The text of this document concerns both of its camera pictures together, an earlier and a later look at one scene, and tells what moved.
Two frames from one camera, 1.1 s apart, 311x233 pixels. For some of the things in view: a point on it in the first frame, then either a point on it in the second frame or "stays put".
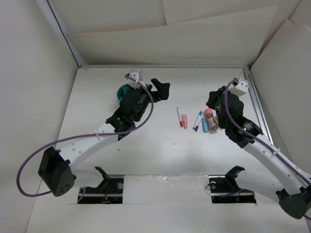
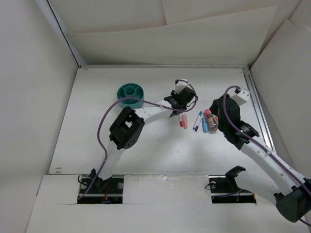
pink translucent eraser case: x=184 y=121 stays put
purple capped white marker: x=197 y=127 stays put
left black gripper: x=162 y=92 to x=173 y=94
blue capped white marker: x=199 y=114 stays put
